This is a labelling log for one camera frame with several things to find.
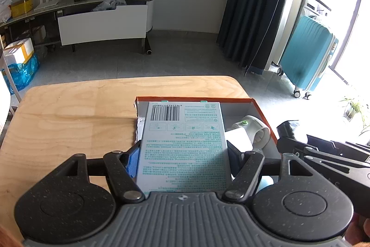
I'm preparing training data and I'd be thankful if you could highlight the white washing machine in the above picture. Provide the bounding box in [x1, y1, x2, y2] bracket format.
[299, 0, 332, 22]

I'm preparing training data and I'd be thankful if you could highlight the yellow box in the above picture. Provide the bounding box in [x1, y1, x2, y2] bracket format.
[9, 0, 34, 18]

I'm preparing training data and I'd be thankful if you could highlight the teal and white carton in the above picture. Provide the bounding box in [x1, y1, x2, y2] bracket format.
[135, 101, 232, 193]

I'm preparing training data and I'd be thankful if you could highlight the blue plastic bag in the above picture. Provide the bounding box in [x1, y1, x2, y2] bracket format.
[0, 54, 40, 92]

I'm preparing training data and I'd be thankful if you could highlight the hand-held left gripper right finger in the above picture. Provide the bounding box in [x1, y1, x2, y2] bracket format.
[222, 147, 316, 203]

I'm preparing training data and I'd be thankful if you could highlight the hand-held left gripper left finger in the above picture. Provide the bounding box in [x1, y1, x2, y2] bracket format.
[55, 146, 145, 204]

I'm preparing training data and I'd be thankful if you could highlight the teal hard suitcase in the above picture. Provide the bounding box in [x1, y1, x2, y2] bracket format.
[278, 16, 339, 99]

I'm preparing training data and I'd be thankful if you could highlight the person's right hand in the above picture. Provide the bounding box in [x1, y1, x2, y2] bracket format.
[345, 214, 370, 247]

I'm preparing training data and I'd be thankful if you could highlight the dark blue curtain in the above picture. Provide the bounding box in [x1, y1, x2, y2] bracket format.
[217, 0, 297, 77]

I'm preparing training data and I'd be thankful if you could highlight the blue white cloth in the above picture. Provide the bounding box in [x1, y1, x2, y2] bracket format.
[92, 0, 128, 12]

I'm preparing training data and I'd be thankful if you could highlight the white and tan cardboard box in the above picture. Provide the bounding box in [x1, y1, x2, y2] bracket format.
[2, 38, 35, 65]

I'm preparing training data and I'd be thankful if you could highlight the orange cardboard box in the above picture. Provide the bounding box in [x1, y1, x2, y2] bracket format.
[133, 96, 280, 178]

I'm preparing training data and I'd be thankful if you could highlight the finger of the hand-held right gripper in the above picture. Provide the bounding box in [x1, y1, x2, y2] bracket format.
[276, 120, 308, 161]

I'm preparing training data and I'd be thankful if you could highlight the white plastic bag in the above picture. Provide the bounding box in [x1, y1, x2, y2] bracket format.
[0, 0, 13, 23]

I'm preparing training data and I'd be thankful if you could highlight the small potted floor plant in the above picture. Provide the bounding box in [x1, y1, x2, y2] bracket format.
[339, 95, 370, 135]

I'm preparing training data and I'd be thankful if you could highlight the long television cabinet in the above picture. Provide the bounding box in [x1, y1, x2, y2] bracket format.
[0, 0, 156, 56]

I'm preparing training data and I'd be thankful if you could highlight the white cabinet drawer front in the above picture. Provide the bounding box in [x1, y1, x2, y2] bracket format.
[58, 4, 149, 47]

